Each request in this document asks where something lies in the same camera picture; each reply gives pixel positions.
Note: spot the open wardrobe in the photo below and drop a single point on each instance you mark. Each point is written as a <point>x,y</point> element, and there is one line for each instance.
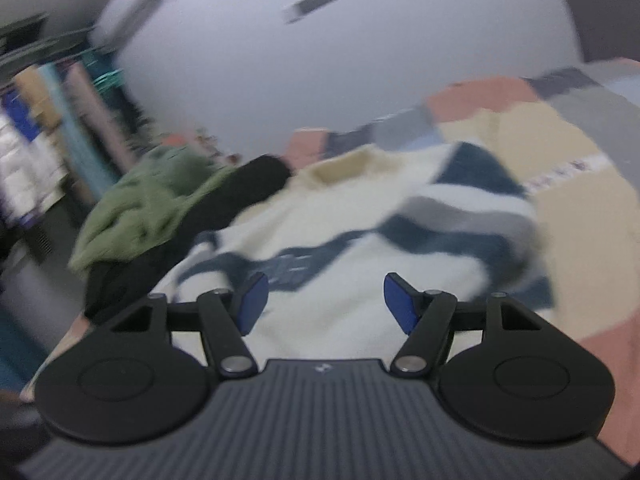
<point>30,50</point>

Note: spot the light blue hanging garment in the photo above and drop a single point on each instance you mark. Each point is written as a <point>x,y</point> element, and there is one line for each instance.
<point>80,140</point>

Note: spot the green garment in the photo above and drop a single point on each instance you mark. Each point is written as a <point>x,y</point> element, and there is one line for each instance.
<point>135,200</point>

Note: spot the white wall air conditioner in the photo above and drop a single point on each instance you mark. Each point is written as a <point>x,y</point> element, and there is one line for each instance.
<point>135,7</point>

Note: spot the patchwork bedsheet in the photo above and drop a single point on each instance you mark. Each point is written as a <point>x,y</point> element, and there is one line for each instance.
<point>575,120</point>

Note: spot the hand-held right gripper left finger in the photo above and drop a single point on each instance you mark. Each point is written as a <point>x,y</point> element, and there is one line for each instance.
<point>252,301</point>

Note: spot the pinkish brown hanging garment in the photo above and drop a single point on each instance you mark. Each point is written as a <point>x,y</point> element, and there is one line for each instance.
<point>102,115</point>

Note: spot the black garment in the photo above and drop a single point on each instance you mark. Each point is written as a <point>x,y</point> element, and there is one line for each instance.
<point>220,200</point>

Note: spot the cream striped fuzzy sweater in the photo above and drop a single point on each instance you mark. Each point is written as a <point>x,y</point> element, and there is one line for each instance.
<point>340,210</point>

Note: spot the white puffer jacket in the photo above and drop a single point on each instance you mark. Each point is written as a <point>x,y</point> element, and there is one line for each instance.
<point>25,170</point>

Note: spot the tan hanging garment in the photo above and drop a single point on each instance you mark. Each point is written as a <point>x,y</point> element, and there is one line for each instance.
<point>42,97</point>

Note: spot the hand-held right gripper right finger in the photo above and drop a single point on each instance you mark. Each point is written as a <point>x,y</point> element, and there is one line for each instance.
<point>400,305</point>

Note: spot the teal clothes hangers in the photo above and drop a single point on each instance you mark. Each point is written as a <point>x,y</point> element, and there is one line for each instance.
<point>107,77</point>

